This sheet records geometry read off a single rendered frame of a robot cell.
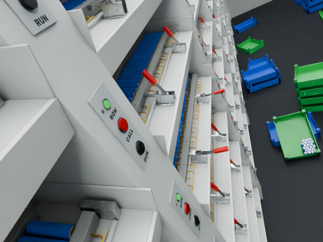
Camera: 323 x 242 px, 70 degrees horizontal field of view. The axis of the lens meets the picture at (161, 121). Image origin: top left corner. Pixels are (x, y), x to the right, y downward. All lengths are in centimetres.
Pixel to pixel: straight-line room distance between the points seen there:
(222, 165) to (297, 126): 107
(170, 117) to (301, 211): 122
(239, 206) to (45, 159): 85
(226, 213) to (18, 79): 65
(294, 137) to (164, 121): 144
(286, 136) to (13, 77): 173
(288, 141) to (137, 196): 157
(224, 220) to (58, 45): 63
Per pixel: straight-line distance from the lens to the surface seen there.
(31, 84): 23
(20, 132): 21
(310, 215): 156
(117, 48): 36
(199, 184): 58
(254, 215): 120
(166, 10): 90
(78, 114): 24
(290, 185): 167
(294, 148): 180
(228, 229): 74
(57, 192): 37
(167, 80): 59
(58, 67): 25
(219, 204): 77
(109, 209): 32
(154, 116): 47
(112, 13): 44
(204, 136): 69
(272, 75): 241
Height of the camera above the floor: 138
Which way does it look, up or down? 31 degrees down
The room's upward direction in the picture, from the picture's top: 32 degrees counter-clockwise
